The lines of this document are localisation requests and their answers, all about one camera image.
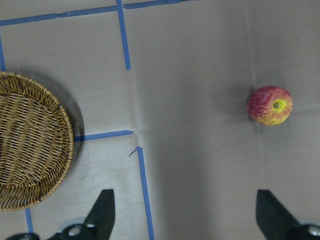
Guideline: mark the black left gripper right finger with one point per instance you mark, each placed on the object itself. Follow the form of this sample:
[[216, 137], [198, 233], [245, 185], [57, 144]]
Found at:
[[277, 223]]

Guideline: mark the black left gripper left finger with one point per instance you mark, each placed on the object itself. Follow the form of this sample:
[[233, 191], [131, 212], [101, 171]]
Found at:
[[99, 223]]

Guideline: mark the red yellow apple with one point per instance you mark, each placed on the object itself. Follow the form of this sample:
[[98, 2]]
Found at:
[[270, 105]]

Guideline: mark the round wicker basket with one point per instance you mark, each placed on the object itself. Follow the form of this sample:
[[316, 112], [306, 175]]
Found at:
[[36, 142]]

